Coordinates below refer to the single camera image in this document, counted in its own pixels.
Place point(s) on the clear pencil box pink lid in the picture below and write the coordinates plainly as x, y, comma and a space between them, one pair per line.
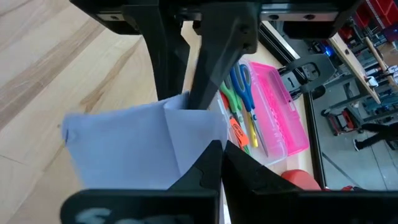
273, 109

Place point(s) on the red black cart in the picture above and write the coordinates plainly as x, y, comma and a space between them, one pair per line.
342, 121

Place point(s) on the yellow highlighter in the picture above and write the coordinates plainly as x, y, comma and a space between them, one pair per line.
253, 135

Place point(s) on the person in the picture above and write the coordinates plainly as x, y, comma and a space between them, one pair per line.
379, 133

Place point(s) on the black metal table frame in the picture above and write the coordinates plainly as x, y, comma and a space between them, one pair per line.
314, 140

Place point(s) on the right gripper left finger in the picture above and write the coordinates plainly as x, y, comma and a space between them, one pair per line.
155, 208

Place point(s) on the red storage bins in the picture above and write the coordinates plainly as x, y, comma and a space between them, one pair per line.
382, 11

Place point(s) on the red desk lamp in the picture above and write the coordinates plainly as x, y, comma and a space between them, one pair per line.
300, 180

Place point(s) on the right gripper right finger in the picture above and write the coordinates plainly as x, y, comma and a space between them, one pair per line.
280, 208

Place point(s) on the wooden workbench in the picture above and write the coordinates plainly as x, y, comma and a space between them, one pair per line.
351, 62

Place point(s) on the orange eraser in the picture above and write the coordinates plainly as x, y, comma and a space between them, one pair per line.
238, 132

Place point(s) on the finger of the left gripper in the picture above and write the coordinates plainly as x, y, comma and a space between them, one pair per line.
169, 62
224, 46

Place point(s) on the purple sticky note pad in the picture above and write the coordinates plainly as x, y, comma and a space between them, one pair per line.
124, 149

